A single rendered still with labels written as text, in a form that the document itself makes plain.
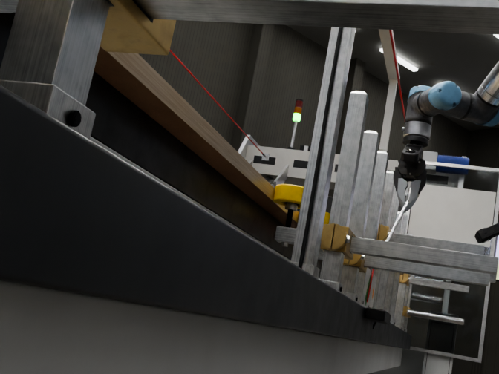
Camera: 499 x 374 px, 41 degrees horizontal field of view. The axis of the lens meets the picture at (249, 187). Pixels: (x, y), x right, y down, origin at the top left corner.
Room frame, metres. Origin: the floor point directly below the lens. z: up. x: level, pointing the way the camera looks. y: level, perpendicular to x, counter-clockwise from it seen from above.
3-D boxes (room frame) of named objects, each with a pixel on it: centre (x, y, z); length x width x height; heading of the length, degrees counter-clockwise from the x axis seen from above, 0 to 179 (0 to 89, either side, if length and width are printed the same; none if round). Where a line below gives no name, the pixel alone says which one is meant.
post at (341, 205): (1.31, -0.19, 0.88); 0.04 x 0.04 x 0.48; 72
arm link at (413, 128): (1.83, -0.44, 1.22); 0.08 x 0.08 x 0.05
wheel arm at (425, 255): (1.32, -0.28, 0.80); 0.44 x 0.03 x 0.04; 72
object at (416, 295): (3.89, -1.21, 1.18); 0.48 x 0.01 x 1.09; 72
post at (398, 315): (3.21, -0.81, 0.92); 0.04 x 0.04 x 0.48; 72
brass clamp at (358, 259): (1.57, -0.27, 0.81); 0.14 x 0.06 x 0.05; 162
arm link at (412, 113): (1.83, -0.44, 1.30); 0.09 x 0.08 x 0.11; 14
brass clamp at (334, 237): (1.33, -0.20, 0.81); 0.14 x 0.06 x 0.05; 162
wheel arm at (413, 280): (3.23, -0.87, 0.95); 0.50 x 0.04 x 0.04; 72
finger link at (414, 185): (1.83, -0.46, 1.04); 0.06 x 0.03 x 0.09; 162
